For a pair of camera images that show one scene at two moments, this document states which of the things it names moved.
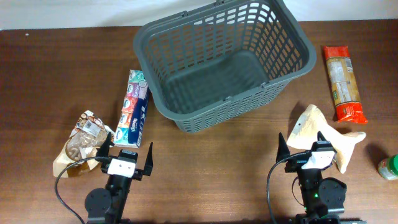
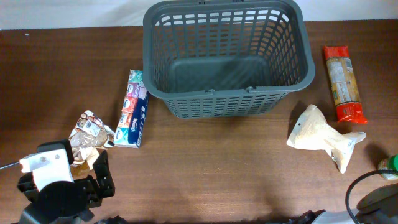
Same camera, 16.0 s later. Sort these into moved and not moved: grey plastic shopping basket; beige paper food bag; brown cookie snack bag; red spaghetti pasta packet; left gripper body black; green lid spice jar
Moved: left gripper body black; grey plastic shopping basket
Not moved: beige paper food bag; brown cookie snack bag; red spaghetti pasta packet; green lid spice jar
